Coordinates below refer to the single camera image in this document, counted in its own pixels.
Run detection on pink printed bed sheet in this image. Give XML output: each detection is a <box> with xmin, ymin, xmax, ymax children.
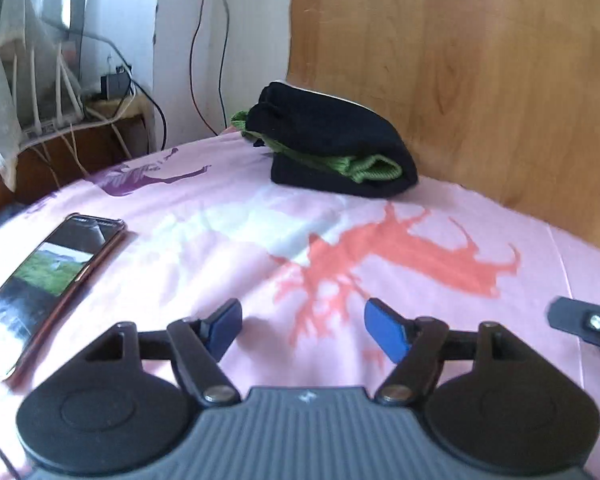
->
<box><xmin>0</xmin><ymin>127</ymin><xmax>600</xmax><ymax>480</ymax></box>

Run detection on wooden headboard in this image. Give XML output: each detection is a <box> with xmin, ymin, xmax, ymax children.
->
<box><xmin>286</xmin><ymin>0</ymin><xmax>600</xmax><ymax>256</ymax></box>

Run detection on white router with antennas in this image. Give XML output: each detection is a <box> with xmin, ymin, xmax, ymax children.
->
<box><xmin>10</xmin><ymin>40</ymin><xmax>90</xmax><ymax>136</ymax></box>

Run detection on thin black cable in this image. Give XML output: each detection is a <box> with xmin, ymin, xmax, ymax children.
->
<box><xmin>0</xmin><ymin>430</ymin><xmax>22</xmax><ymax>480</ymax></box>

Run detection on navy knit sweater green trim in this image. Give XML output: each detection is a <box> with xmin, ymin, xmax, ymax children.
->
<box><xmin>231</xmin><ymin>81</ymin><xmax>420</xmax><ymax>200</ymax></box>

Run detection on black wall cables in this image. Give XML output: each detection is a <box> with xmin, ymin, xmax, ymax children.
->
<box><xmin>189</xmin><ymin>0</ymin><xmax>221</xmax><ymax>137</ymax></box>

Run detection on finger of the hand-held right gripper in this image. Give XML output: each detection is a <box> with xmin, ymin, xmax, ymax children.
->
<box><xmin>547</xmin><ymin>296</ymin><xmax>600</xmax><ymax>353</ymax></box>

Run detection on smartphone with red case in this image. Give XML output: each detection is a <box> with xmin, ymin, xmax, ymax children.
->
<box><xmin>0</xmin><ymin>213</ymin><xmax>127</xmax><ymax>382</ymax></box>

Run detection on black power adapter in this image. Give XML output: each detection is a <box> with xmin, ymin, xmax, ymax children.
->
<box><xmin>100</xmin><ymin>64</ymin><xmax>134</xmax><ymax>102</ymax></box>

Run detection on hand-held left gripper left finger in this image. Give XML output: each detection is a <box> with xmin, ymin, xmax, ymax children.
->
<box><xmin>84</xmin><ymin>298</ymin><xmax>243</xmax><ymax>406</ymax></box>

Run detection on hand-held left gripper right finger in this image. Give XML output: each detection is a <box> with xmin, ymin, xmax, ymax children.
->
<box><xmin>364</xmin><ymin>298</ymin><xmax>526</xmax><ymax>406</ymax></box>

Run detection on white sheer curtain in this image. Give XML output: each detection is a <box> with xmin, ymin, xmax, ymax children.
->
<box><xmin>0</xmin><ymin>0</ymin><xmax>48</xmax><ymax>192</ymax></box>

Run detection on wooden nightstand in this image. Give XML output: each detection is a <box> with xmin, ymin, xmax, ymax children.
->
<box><xmin>0</xmin><ymin>101</ymin><xmax>149</xmax><ymax>233</ymax></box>

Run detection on black adapter cable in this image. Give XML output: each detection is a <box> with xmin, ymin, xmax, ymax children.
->
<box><xmin>129</xmin><ymin>79</ymin><xmax>167</xmax><ymax>152</ymax></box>

